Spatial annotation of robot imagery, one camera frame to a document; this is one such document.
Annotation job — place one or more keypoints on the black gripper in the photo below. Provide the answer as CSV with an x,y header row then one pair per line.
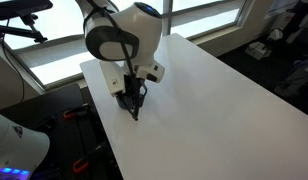
x,y
131,91

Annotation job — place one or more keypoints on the large window white frame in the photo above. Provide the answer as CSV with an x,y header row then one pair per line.
x,y
227,18

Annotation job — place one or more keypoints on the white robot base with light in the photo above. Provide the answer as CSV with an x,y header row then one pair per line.
x,y
14,146

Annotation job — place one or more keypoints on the round white object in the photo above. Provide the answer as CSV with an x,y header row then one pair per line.
x,y
276,34

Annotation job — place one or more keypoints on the white floor device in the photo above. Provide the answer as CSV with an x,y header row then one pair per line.
x,y
257,50

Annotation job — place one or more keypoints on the black articulated camera stand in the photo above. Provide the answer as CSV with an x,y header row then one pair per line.
x,y
14,30

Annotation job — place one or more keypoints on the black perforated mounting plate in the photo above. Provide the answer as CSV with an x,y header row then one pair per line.
x,y
64,140

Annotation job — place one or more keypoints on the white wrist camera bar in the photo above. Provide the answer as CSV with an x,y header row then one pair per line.
x,y
112,78

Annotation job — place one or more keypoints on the black camera device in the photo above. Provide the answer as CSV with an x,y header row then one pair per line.
x,y
20,7

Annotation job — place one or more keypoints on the black robot cart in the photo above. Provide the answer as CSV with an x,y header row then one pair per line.
x,y
44,100

